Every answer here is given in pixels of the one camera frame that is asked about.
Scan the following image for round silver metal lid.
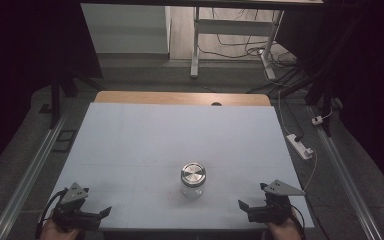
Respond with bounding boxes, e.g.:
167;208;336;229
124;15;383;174
180;162;207;188

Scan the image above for tangled black floor cables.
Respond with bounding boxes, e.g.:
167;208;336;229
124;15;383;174
198;8;299;69

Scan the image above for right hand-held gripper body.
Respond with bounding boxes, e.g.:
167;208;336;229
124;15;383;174
259;179;307;225

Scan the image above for black rectangular floor frame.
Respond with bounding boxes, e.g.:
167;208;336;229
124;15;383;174
51;129;78;154

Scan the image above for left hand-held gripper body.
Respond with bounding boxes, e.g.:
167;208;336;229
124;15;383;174
51;182;102;232

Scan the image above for white panel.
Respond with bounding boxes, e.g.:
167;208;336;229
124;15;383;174
80;3;172;55

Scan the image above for white power strip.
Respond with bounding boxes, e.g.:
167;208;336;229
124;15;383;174
286;133;315;161

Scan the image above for person's left hand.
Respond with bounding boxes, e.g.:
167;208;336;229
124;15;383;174
39;218;82;240

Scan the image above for white desk frame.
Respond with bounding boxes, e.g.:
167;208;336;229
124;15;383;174
189;6;285;81

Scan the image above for black curtain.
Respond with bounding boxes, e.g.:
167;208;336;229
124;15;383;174
0;0;104;184
275;0;384;203

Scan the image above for clear glass jar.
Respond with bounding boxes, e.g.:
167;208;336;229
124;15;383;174
180;179;207;200

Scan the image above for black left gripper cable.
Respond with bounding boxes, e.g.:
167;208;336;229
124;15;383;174
34;187;69;240

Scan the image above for thin white cable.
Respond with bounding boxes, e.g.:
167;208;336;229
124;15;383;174
277;89;319;193

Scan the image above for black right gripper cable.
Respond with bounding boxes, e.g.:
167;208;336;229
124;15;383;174
289;205;307;236

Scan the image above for white table mat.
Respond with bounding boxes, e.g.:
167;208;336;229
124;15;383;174
37;102;316;231

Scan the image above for black stand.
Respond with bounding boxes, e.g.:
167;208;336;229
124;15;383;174
269;9;351;138
39;56;105;130

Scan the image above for person's right hand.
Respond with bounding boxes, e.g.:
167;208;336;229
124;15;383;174
265;213;303;240

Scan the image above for wooden table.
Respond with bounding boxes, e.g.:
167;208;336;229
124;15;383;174
94;90;272;107

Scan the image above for metal floor rail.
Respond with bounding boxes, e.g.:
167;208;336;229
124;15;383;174
307;105;384;240
0;109;72;240

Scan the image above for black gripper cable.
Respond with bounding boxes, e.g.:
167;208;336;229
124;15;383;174
34;187;69;240
289;205;307;236

